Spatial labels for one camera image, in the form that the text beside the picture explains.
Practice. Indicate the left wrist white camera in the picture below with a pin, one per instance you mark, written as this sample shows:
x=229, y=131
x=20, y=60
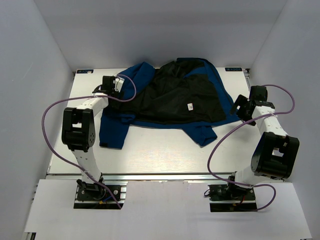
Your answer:
x=118, y=83

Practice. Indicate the blue and black jacket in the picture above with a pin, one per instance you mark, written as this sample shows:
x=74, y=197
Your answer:
x=186, y=94

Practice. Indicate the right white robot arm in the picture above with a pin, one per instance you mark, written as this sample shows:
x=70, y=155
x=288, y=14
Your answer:
x=275, y=154

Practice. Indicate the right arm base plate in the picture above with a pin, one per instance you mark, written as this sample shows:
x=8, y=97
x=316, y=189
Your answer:
x=230, y=198

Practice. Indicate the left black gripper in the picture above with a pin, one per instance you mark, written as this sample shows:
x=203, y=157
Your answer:
x=116, y=103

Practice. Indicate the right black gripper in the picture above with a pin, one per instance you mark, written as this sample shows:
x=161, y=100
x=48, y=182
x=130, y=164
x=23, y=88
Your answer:
x=240, y=101

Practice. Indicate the white front panel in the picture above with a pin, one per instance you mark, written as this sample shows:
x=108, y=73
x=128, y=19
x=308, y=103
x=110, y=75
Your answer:
x=172, y=210

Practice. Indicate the right blue corner label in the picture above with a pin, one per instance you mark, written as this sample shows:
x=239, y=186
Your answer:
x=233, y=69

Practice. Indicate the blue corner label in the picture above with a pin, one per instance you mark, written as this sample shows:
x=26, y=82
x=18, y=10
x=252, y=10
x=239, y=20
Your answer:
x=84, y=71
x=233, y=69

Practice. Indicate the left blue corner label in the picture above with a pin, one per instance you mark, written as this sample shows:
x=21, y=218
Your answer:
x=84, y=71

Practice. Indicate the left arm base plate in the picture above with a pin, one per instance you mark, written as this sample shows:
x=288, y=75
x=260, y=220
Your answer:
x=91, y=196

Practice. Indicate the aluminium front rail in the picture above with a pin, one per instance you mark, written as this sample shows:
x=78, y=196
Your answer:
x=139, y=176

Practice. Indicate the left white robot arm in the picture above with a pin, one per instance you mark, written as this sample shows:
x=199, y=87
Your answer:
x=78, y=127

